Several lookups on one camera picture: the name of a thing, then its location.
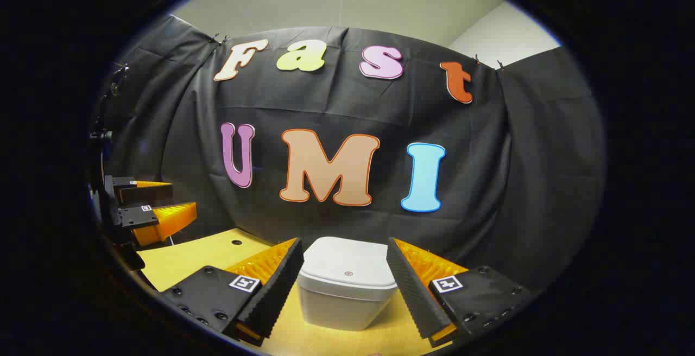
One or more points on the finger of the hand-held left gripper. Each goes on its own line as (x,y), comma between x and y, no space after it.
(138,217)
(141,192)

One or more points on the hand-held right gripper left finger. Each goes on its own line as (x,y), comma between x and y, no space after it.
(277,296)

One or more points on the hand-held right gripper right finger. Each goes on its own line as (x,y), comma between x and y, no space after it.
(415,302)

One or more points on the grey desktop garbage bin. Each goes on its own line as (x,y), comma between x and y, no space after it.
(347,302)

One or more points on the black backdrop cloth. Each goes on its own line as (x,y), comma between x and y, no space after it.
(488,182)

